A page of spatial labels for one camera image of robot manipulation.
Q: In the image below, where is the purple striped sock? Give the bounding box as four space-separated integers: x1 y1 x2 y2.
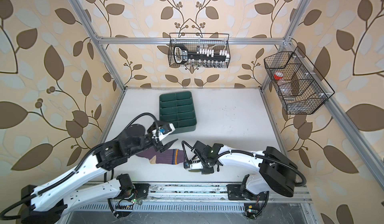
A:
137 148 186 165

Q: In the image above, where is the green plastic divided tray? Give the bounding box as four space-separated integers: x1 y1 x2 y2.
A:
159 91 197 134

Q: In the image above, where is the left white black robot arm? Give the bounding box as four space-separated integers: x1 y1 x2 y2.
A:
1 113 176 224

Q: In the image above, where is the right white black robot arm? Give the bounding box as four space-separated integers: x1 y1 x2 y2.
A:
182 141 307 220

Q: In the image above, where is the black socket set holder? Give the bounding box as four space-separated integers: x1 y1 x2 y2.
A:
168 44 231 65

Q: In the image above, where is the red capped clear container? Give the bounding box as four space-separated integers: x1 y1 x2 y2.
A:
274 72 286 85

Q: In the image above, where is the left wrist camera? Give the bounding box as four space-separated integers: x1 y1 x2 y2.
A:
152 122 176 142

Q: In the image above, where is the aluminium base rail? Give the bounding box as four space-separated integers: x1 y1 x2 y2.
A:
64 181 313 204

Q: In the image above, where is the back black wire basket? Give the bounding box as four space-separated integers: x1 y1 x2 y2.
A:
168 32 231 69

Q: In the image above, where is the black wire basket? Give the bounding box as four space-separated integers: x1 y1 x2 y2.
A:
168 32 231 69
264 47 335 115

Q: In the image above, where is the right black wire basket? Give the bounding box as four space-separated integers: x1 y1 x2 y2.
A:
264 47 335 115

